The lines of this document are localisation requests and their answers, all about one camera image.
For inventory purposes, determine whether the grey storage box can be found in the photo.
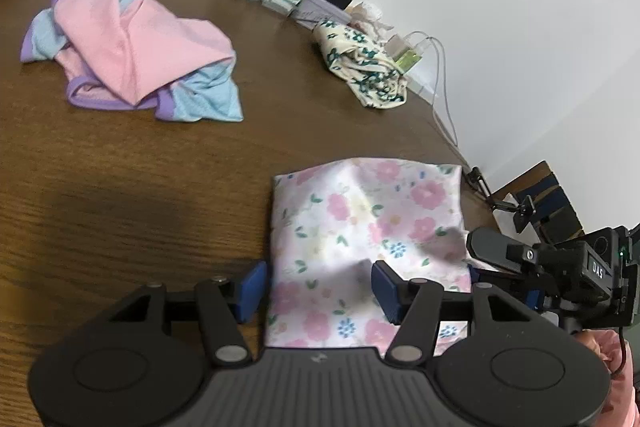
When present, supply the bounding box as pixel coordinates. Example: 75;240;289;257
290;0;352;29

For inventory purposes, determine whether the person right hand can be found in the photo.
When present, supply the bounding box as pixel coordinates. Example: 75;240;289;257
575;329;634;426

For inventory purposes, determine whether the pink blue purple garment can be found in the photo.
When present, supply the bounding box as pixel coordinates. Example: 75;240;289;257
20;0;243;122

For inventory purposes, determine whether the white charger cable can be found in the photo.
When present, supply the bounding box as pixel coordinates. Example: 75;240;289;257
409;31;471;168

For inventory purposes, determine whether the pink floral dress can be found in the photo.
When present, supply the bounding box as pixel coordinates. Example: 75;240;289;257
265;158;472;352

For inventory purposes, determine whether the cream green floral cloth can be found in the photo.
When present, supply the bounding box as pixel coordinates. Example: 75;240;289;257
312;20;407;109

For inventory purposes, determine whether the wooden chair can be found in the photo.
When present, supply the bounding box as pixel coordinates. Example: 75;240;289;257
494;160;586;244

